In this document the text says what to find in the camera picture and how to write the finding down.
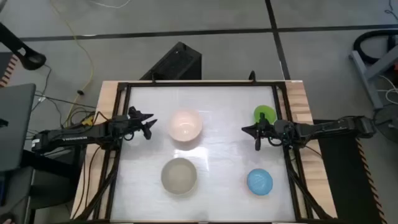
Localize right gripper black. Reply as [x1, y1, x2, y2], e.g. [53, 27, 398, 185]
[241, 112, 295, 152]

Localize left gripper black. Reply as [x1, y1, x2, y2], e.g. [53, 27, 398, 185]
[109, 106, 158, 141]

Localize green bowl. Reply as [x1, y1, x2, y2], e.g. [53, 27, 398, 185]
[253, 105, 277, 125]

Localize blue bowl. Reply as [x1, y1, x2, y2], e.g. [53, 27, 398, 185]
[246, 168, 274, 197]

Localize grey bowl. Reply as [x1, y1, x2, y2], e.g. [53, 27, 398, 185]
[160, 157, 198, 196]

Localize pale pink bowl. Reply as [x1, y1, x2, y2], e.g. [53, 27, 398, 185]
[167, 108, 203, 142]

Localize black perforated tower box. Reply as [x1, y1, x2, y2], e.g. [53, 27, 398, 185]
[139, 41, 202, 81]

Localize white table surface sheet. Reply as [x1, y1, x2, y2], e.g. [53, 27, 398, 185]
[110, 85, 296, 222]

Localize black mat orange striped edge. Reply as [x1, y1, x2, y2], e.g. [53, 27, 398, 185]
[313, 119, 387, 224]

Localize grey metal stand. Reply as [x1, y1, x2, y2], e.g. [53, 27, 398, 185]
[348, 43, 398, 110]

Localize black floor fan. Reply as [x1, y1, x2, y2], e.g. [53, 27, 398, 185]
[372, 103, 398, 144]

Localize grey flat panel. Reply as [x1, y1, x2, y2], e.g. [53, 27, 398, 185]
[0, 83, 37, 172]

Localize orange striped floor mat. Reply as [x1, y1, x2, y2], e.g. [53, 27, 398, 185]
[0, 53, 19, 88]

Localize black metal table frame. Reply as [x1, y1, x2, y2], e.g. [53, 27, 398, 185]
[74, 81, 336, 222]

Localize yellow floor cable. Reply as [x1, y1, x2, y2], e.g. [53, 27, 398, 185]
[49, 0, 95, 125]

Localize black floor cables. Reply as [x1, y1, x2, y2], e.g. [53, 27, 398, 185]
[26, 63, 108, 141]

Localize white floor cable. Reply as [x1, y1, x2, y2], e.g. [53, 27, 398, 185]
[88, 0, 132, 9]

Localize white cable bundle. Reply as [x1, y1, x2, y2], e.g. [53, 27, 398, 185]
[377, 74, 398, 106]

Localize black vacuum hose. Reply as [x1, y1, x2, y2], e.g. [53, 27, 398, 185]
[353, 29, 398, 65]

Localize thin black floor cable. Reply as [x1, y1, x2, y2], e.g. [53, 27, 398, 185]
[384, 0, 398, 23]

